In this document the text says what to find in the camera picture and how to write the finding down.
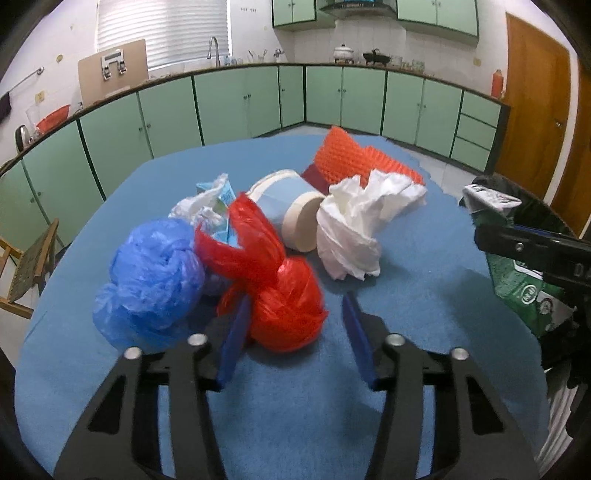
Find green wall cabinet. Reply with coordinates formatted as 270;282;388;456
396;0;480;38
271;0;318;28

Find row of glass jars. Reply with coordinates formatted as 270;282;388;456
390;55;426;71

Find wooden chair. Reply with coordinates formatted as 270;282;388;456
0;218;61;319

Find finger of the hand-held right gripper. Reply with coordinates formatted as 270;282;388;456
475;223;591;283

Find white window blind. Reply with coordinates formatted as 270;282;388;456
95;0;230;70

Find blue and white carton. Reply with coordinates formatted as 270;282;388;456
196;178;238;245

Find black trash bag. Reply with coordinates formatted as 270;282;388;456
459;174;591;467

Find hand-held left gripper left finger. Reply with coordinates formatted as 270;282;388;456
54;295;252;480

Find crumpled white plastic bag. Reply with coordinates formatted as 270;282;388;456
168;173;232;232

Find blue plastic bag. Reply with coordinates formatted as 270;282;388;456
92;218;206;349

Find crumpled white tissue paper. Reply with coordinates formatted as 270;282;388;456
316;168;428;281

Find orange foam net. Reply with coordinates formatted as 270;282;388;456
313;126;376;186
362;145;426;186

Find wooden door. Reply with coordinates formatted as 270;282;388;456
496;11;591;222

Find range hood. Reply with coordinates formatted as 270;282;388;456
318;0;398;19

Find green snack bag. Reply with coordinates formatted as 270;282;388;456
463;184;580;340

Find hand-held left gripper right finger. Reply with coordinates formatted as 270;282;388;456
342;293;541;480

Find blue table cloth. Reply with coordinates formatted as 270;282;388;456
14;124;552;480

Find blue paper cup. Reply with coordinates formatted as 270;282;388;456
247;169;326;254

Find wooden board with metal bracket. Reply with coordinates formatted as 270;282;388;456
78;39;149;104

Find red plastic basin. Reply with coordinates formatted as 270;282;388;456
34;104;71;131

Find green base cabinets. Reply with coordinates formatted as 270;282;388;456
0;62;511;259

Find metal towel bar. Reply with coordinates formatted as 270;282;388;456
0;66;45;100

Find red plastic bag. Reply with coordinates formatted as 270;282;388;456
194;193;329;354

